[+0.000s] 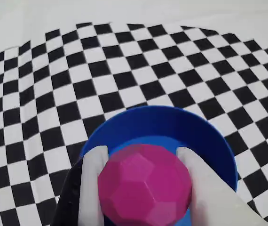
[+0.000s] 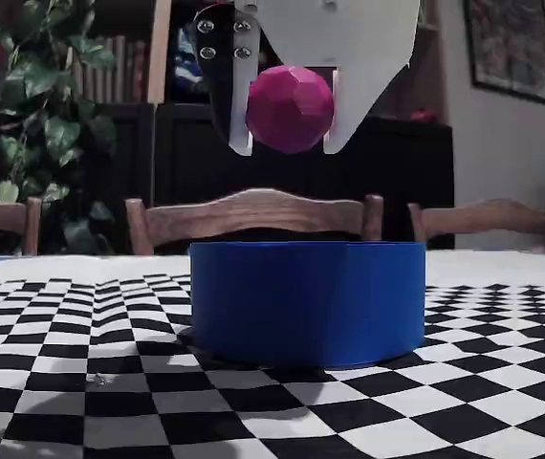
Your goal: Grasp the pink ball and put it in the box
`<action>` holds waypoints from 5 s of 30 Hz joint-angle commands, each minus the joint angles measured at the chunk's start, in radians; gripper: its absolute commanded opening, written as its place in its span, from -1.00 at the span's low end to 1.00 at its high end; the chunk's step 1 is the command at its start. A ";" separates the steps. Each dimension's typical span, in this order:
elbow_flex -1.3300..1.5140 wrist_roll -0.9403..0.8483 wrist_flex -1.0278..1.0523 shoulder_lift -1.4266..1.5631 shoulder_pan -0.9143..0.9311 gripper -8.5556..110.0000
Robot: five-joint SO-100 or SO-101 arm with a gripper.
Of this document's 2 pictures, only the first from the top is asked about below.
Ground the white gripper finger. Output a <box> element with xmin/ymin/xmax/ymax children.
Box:
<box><xmin>176</xmin><ymin>146</ymin><xmax>268</xmax><ymax>226</ymax></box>

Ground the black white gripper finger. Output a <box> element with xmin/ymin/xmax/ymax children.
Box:
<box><xmin>51</xmin><ymin>145</ymin><xmax>109</xmax><ymax>226</ymax></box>

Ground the black white checkered mat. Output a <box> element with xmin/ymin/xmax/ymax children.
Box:
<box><xmin>0</xmin><ymin>0</ymin><xmax>268</xmax><ymax>226</ymax></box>

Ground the blue round box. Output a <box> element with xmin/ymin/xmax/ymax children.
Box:
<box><xmin>80</xmin><ymin>105</ymin><xmax>238</xmax><ymax>226</ymax></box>

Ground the pink faceted ball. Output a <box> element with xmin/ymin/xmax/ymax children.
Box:
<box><xmin>98</xmin><ymin>144</ymin><xmax>193</xmax><ymax>226</ymax></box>

